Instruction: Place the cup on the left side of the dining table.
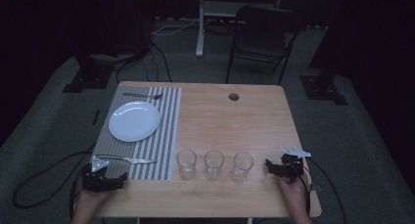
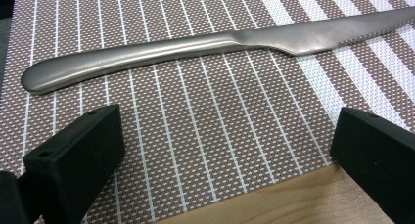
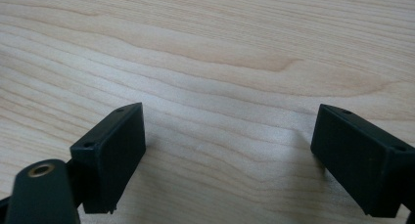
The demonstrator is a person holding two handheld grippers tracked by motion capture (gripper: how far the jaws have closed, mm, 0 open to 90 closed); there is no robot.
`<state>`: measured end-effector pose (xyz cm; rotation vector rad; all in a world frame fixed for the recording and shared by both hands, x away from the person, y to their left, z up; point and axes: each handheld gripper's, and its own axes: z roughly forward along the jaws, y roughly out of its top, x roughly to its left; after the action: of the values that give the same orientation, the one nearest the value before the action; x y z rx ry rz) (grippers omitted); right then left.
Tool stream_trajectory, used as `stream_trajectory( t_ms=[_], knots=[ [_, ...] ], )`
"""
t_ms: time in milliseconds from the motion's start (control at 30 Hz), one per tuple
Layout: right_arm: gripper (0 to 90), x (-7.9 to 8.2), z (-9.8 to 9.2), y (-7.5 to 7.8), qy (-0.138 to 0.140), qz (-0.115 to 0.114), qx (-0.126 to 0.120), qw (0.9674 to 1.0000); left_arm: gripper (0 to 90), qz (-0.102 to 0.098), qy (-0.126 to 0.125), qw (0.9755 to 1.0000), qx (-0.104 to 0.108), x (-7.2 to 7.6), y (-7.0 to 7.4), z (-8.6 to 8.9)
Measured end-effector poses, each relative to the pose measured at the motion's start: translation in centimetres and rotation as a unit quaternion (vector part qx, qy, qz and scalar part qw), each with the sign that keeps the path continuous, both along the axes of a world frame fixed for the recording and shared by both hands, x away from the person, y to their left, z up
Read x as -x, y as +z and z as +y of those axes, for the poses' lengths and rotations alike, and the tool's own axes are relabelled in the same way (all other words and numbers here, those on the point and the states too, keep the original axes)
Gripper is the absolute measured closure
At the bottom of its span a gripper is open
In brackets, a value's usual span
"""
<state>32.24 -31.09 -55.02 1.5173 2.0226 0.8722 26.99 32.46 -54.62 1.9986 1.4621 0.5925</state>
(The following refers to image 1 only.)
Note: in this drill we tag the black stand base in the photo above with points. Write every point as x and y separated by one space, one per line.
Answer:
89 77
323 88

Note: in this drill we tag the grey striped placemat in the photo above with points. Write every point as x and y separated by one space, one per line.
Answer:
163 136

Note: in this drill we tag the black folding chair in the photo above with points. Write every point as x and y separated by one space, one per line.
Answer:
261 41

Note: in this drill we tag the silver fork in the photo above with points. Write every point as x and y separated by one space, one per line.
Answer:
143 95

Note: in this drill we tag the white round plate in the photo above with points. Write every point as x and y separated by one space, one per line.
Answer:
134 121

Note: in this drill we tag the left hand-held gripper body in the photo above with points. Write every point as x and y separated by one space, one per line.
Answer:
98 182

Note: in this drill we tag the person's left hand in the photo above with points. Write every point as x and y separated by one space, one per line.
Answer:
90 200

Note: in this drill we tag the small black flat bar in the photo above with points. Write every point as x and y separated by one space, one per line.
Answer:
96 117

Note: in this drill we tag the person's right hand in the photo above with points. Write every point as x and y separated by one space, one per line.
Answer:
294 193

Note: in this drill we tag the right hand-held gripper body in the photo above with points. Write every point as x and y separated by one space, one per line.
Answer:
293 167

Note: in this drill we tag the silver table knife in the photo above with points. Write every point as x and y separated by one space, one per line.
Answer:
130 159

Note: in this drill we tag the grey metal desk frame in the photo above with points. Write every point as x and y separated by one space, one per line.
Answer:
225 8

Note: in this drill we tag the clear drinking glass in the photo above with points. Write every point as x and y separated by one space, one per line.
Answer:
242 166
186 163
214 164

